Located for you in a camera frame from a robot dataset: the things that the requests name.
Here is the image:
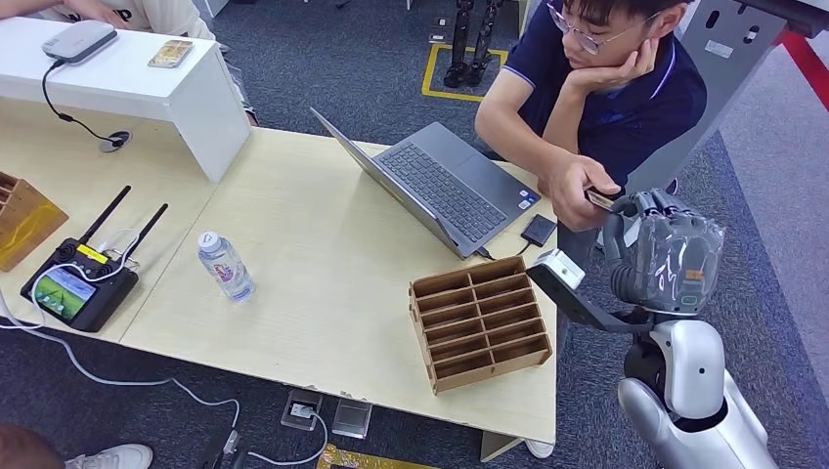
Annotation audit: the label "person with white shoe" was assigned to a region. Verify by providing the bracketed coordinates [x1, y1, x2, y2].
[0, 423, 66, 469]

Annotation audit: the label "long white cable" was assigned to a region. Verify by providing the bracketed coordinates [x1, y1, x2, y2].
[0, 230, 241, 429]

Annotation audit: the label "person's left hand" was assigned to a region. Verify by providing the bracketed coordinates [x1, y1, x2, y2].
[566, 38, 659, 96]

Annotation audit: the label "person's right hand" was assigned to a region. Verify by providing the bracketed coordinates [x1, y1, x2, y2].
[537, 154, 623, 233]

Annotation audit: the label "clear plastic water bottle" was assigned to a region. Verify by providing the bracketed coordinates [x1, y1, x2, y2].
[196, 231, 255, 304]

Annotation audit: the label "person behind white shelf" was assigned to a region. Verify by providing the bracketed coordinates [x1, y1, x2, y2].
[0, 0, 260, 127]

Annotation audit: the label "black robot legs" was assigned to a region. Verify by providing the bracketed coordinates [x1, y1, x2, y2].
[443, 0, 506, 90]

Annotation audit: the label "black controller with antennas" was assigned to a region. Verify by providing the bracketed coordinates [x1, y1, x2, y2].
[19, 186, 170, 334]

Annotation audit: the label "desk leg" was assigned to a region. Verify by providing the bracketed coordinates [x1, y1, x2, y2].
[479, 430, 525, 464]

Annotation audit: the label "wooden box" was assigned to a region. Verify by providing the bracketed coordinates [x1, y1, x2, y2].
[0, 171, 69, 274]

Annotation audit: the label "grey metal stand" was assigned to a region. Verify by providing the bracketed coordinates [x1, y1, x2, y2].
[625, 0, 829, 195]

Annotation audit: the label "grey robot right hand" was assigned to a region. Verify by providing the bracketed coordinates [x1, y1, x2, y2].
[602, 189, 726, 318]

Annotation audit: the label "white charger cable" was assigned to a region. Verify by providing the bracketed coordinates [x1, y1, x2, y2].
[248, 410, 329, 467]

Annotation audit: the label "black device cable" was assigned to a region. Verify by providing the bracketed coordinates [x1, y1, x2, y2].
[40, 59, 124, 145]

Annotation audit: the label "white desk shelf riser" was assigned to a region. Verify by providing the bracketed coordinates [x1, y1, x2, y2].
[0, 17, 252, 185]

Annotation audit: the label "gold floor plate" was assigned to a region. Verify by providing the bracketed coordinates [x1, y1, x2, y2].
[316, 443, 442, 469]

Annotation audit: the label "white sneaker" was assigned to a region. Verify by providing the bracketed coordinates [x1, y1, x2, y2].
[65, 443, 154, 469]

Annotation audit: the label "grey flat device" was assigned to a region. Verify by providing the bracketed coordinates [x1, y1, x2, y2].
[40, 19, 118, 65]

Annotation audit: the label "small dark card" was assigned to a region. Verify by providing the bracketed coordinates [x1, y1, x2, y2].
[584, 188, 617, 212]

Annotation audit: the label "person seated at laptop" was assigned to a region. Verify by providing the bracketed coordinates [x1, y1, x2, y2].
[474, 0, 709, 351]

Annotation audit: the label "floor socket box with plug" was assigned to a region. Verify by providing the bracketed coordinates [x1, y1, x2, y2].
[280, 388, 324, 432]

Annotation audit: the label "wooden slotted card holder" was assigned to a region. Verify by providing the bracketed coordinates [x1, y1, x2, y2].
[408, 256, 553, 396]

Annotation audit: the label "empty floor socket box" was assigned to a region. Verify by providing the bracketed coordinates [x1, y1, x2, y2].
[331, 398, 373, 440]

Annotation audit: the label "black external drive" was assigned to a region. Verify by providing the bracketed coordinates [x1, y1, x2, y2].
[521, 214, 559, 248]

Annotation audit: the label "black drive cable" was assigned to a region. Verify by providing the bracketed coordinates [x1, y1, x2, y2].
[477, 240, 533, 262]

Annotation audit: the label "grey open laptop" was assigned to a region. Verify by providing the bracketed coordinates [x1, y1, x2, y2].
[309, 107, 542, 260]

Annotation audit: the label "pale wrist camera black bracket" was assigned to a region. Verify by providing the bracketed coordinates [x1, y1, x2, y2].
[526, 248, 652, 335]

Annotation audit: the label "gold patterned phone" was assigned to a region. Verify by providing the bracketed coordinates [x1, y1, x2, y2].
[147, 38, 195, 69]

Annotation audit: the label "red bar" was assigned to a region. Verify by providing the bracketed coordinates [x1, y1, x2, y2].
[773, 28, 829, 111]

